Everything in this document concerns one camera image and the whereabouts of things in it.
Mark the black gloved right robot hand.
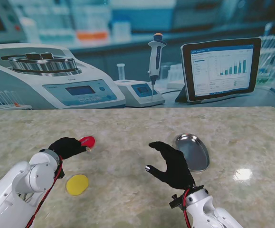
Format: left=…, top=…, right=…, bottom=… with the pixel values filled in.
left=144, top=141, right=196, bottom=190

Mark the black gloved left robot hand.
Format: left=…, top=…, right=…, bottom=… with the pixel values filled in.
left=48, top=137, right=87, bottom=161

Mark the red round filter paper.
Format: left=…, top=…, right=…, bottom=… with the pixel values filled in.
left=79, top=136, right=97, bottom=148

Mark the clear culture dish yellow lid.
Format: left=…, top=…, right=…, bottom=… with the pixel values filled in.
left=66, top=174, right=90, bottom=196

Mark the steel kidney tray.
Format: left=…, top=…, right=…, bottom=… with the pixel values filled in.
left=175, top=133, right=210, bottom=173

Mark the printed laboratory backdrop poster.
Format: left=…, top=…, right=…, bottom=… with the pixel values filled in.
left=0, top=0, right=275, bottom=111

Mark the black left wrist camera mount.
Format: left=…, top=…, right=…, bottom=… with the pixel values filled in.
left=55, top=166, right=66, bottom=179

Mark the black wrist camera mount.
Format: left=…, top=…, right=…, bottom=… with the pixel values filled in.
left=169, top=194, right=185, bottom=210
left=55, top=166, right=66, bottom=179

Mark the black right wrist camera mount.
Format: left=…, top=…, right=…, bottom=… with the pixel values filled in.
left=169, top=194, right=185, bottom=210

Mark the red right wrist cable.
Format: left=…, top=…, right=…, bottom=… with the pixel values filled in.
left=181, top=189, right=192, bottom=228

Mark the red wrist cable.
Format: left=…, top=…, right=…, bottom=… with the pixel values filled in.
left=181, top=189, right=192, bottom=228
left=25, top=155, right=65, bottom=228

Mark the red left wrist cable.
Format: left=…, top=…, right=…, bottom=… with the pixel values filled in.
left=25, top=155, right=65, bottom=228

